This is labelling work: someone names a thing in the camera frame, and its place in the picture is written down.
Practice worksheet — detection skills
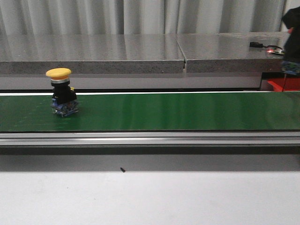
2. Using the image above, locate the grey granite counter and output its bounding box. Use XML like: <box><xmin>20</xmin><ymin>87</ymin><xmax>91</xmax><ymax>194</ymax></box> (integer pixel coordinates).
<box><xmin>0</xmin><ymin>32</ymin><xmax>289</xmax><ymax>75</ymax></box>

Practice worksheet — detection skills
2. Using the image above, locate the small green circuit board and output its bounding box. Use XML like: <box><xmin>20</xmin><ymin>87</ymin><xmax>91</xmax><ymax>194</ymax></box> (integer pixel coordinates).
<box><xmin>267</xmin><ymin>47</ymin><xmax>285</xmax><ymax>55</ymax></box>

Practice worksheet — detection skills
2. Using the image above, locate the red plastic tray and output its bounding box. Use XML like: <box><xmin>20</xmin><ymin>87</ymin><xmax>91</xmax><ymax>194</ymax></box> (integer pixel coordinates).
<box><xmin>267</xmin><ymin>78</ymin><xmax>300</xmax><ymax>92</ymax></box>

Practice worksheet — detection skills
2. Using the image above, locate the red black power cable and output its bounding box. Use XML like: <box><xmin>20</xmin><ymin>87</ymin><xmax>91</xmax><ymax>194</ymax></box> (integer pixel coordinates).
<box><xmin>261</xmin><ymin>44</ymin><xmax>288</xmax><ymax>92</ymax></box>

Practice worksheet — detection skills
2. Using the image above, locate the yellow push button switch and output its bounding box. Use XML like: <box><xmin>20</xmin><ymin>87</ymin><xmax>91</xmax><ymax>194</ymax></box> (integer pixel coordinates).
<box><xmin>46</xmin><ymin>68</ymin><xmax>79</xmax><ymax>117</ymax></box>

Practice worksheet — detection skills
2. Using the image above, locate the green conveyor belt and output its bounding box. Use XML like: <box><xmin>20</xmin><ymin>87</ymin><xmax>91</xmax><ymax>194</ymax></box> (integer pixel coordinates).
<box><xmin>0</xmin><ymin>92</ymin><xmax>300</xmax><ymax>132</ymax></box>

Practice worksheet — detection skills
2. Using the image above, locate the red push button switch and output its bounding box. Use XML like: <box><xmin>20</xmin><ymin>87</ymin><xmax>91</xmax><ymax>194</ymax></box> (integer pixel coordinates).
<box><xmin>282</xmin><ymin>27</ymin><xmax>300</xmax><ymax>75</ymax></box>

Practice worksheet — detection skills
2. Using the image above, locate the aluminium conveyor frame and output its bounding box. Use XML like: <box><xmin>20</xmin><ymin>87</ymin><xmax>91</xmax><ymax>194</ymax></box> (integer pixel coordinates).
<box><xmin>0</xmin><ymin>91</ymin><xmax>300</xmax><ymax>147</ymax></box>

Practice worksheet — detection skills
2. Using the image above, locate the black plug connector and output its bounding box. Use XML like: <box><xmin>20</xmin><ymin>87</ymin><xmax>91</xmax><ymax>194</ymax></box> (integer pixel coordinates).
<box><xmin>249</xmin><ymin>42</ymin><xmax>264</xmax><ymax>48</ymax></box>

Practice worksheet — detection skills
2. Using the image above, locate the grey curtain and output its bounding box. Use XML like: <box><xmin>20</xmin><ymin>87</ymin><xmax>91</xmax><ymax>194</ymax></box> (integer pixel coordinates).
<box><xmin>0</xmin><ymin>0</ymin><xmax>300</xmax><ymax>35</ymax></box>

